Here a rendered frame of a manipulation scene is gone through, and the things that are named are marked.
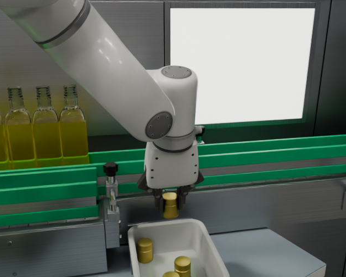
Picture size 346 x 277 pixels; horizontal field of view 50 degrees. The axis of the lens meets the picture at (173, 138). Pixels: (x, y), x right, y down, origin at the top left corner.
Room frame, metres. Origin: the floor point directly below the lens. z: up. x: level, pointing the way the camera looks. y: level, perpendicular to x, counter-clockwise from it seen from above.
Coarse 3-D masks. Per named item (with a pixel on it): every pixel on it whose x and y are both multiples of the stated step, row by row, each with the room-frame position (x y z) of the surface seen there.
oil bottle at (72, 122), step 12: (72, 108) 0.79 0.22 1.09; (60, 120) 0.78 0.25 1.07; (72, 120) 0.78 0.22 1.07; (84, 120) 0.79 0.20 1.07; (60, 132) 0.78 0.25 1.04; (72, 132) 0.78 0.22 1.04; (84, 132) 0.79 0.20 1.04; (72, 144) 0.78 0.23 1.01; (84, 144) 0.78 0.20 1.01; (72, 156) 0.78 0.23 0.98; (84, 156) 0.78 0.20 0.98
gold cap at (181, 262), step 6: (180, 258) 0.64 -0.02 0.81; (186, 258) 0.64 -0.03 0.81; (174, 264) 0.63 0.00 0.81; (180, 264) 0.62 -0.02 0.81; (186, 264) 0.62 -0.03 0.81; (174, 270) 0.63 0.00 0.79; (180, 270) 0.61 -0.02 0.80; (186, 270) 0.61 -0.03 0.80; (180, 276) 0.61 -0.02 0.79; (186, 276) 0.61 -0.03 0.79
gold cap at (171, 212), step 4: (168, 192) 0.69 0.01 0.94; (172, 192) 0.69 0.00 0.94; (164, 196) 0.67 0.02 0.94; (168, 196) 0.67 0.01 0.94; (172, 196) 0.67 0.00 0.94; (176, 196) 0.67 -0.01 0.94; (164, 200) 0.66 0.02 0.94; (168, 200) 0.66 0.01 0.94; (172, 200) 0.66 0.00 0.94; (176, 200) 0.66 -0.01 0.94; (164, 204) 0.66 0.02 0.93; (168, 204) 0.66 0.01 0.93; (172, 204) 0.66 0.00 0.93; (176, 204) 0.66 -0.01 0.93; (164, 208) 0.66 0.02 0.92; (168, 208) 0.66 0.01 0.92; (172, 208) 0.66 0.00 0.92; (176, 208) 0.66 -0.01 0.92; (164, 212) 0.66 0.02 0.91; (168, 212) 0.66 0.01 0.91; (172, 212) 0.66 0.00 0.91; (176, 212) 0.66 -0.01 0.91; (164, 216) 0.66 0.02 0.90; (168, 216) 0.66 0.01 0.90; (172, 216) 0.66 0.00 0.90; (176, 216) 0.66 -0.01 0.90
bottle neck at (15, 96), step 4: (8, 88) 0.78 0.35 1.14; (12, 88) 0.77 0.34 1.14; (16, 88) 0.78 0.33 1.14; (20, 88) 0.78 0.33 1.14; (8, 92) 0.77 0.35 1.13; (12, 92) 0.77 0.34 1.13; (16, 92) 0.77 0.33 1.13; (20, 92) 0.78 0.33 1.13; (12, 96) 0.77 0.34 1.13; (16, 96) 0.77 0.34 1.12; (20, 96) 0.78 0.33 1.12; (12, 100) 0.77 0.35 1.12; (16, 100) 0.77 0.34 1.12; (20, 100) 0.78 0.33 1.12; (12, 104) 0.77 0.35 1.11; (16, 104) 0.77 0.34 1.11; (20, 104) 0.78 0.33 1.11; (12, 108) 0.77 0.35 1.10; (16, 108) 0.77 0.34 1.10; (20, 108) 0.78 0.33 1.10; (24, 108) 0.79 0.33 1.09
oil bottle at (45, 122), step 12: (36, 120) 0.77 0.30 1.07; (48, 120) 0.77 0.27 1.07; (36, 132) 0.77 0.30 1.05; (48, 132) 0.77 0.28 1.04; (36, 144) 0.77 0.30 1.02; (48, 144) 0.77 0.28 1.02; (60, 144) 0.78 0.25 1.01; (36, 156) 0.77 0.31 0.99; (48, 156) 0.77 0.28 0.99; (60, 156) 0.78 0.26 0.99
